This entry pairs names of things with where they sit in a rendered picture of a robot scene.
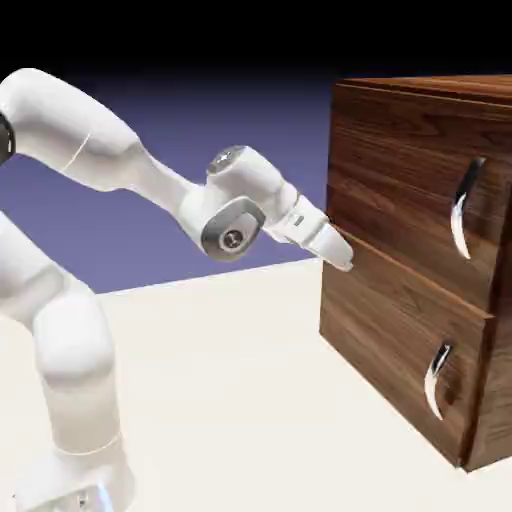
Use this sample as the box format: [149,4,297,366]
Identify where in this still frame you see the short curved silver handle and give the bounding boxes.
[423,342,453,422]

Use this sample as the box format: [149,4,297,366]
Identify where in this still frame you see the dark wood cabinet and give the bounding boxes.
[318,74,512,473]

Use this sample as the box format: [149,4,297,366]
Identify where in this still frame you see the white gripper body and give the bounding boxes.
[308,222,355,273]

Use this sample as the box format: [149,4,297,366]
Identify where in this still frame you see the large dark wood door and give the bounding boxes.
[325,82,512,314]

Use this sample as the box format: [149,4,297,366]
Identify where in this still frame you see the long curved silver handle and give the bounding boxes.
[450,156,487,260]

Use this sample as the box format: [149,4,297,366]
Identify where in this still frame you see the small dark wood door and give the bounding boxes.
[318,231,496,468]

